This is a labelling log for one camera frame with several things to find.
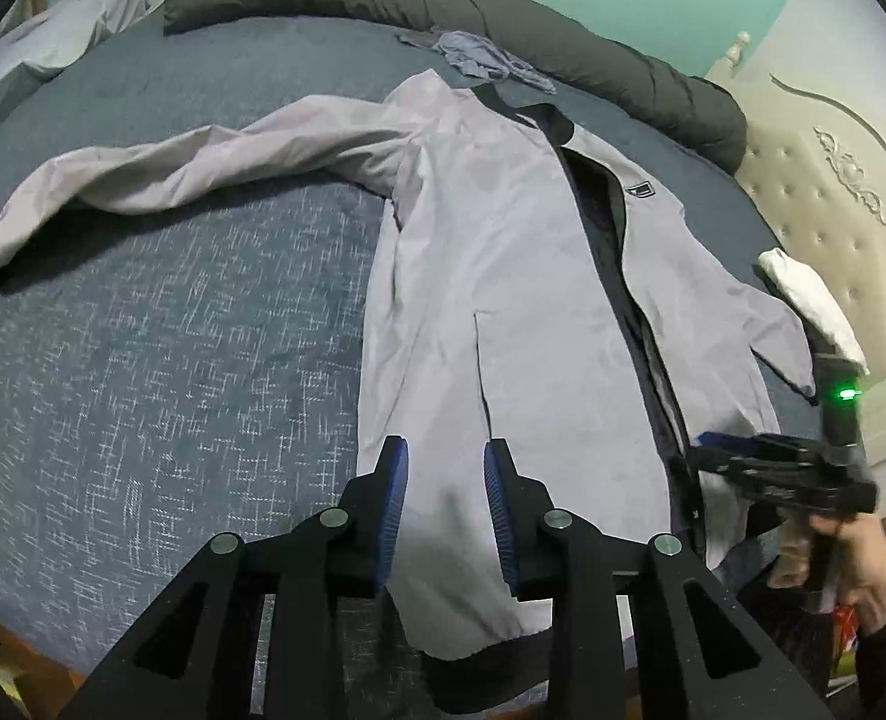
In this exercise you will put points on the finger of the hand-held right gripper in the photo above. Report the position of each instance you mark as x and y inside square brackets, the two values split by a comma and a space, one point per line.
[766, 450]
[735, 476]

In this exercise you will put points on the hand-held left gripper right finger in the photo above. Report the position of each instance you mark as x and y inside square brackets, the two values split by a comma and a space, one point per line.
[501, 517]

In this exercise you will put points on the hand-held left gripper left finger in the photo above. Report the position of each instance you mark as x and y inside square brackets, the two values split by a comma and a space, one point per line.
[394, 510]

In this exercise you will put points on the light grey jacket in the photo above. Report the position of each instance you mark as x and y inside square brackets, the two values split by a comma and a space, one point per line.
[488, 277]

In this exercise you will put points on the person's right hand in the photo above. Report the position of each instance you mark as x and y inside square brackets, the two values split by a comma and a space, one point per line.
[874, 577]

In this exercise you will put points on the white folded cloth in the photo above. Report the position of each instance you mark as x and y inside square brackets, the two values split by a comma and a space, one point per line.
[803, 292]

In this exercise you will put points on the cream tufted headboard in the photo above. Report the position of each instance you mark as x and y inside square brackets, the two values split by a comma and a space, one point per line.
[826, 225]

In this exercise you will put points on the bed with blue sheet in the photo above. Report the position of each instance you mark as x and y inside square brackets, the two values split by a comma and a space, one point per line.
[150, 352]

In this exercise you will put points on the crumpled blue-grey cloth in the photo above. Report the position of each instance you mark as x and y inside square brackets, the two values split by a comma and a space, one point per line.
[473, 52]

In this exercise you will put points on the pale grey bedding cloth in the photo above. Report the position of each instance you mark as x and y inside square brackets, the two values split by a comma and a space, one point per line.
[60, 37]

